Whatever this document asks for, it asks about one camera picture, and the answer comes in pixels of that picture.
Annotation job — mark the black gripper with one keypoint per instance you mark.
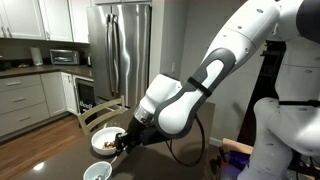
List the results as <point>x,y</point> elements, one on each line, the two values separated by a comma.
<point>135,131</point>

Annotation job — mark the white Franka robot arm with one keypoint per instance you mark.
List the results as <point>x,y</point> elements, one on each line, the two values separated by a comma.
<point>240,30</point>

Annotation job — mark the large white bowl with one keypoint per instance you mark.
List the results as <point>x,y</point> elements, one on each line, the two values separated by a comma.
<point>100,135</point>

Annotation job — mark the small white bowl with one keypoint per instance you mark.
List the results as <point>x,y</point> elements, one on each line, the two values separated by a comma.
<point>91,170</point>

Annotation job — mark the mixed nuts pile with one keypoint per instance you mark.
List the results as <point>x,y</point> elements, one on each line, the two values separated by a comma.
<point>109,145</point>

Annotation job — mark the pale wooden chair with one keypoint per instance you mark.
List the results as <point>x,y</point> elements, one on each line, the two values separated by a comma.
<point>100,111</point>

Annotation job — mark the black beverage cooler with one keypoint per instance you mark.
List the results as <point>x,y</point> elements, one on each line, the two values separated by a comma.
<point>86,95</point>

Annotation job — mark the stainless steel refrigerator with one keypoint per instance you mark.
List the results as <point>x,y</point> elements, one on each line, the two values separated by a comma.
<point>126,50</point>

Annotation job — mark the dark kitchen countertop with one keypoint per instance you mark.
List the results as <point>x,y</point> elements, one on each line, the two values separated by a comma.
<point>50,69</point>

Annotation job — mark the silver toaster oven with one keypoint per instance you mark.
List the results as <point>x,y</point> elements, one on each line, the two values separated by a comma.
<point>64,57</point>

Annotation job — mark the white lower kitchen cabinets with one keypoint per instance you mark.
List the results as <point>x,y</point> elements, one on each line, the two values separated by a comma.
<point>23,100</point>

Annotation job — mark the white kitchen cabinets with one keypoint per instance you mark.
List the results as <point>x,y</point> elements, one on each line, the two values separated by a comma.
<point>23,100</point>
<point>56,20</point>

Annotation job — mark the wooden board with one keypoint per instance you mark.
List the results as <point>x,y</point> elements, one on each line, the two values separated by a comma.
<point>235,145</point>

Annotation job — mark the white countertop canister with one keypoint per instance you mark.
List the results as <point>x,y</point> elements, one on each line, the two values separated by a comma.
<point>36,56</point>

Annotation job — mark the white upper kitchen cabinets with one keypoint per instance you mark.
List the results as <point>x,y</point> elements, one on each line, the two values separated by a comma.
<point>56,20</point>

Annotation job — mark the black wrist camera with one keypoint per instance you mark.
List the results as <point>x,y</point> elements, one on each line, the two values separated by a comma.
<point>153,135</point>

